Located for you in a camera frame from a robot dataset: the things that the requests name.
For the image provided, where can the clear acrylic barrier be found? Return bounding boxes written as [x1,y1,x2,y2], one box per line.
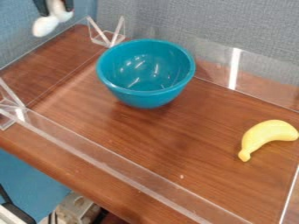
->
[191,41,299,113]
[14,109,253,224]

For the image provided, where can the white and red toy mushroom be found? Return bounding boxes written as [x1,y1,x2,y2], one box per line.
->
[32,0,74,38]

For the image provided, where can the clear acrylic front barrier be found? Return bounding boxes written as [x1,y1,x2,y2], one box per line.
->
[14,109,253,224]

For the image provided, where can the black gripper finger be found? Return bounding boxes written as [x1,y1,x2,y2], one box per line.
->
[62,0,75,12]
[32,0,50,17]

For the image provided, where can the white block under table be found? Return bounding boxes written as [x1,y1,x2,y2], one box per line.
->
[47,192,102,224]

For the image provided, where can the clear acrylic back barrier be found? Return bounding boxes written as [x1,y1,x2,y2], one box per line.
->
[191,41,299,113]

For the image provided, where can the clear acrylic left bracket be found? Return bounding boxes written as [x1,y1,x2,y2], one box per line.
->
[0,78,27,130]

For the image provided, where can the yellow toy banana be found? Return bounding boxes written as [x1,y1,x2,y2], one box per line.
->
[238,120,299,162]

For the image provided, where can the clear acrylic corner bracket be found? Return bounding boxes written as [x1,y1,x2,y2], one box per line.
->
[87,16,127,48]

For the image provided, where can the blue bowl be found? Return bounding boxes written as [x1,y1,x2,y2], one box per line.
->
[97,38,197,109]

